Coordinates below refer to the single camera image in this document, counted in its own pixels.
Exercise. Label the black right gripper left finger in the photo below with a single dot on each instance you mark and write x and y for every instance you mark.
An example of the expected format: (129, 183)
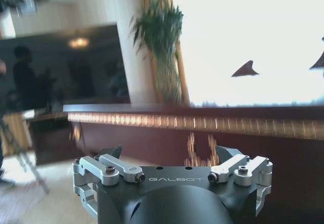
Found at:
(106, 168)

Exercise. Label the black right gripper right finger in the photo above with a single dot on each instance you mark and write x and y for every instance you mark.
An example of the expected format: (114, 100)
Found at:
(235, 169)

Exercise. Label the dark red wooden desk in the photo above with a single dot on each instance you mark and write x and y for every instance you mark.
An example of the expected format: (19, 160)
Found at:
(192, 135)

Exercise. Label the metal tripod stand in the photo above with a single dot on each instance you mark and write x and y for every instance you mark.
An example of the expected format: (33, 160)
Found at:
(22, 155)

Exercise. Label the dark pagoda roof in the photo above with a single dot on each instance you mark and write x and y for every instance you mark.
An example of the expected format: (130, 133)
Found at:
(245, 70)

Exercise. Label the large dark glass panel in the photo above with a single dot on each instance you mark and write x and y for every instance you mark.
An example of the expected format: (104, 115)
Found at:
(73, 67)

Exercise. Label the person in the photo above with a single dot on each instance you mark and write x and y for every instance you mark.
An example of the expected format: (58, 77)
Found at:
(24, 77)

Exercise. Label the green potted plant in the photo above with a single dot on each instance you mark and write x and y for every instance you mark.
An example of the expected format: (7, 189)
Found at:
(162, 46)

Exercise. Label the golden yellow curtain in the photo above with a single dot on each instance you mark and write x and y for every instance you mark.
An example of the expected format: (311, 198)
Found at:
(164, 44)

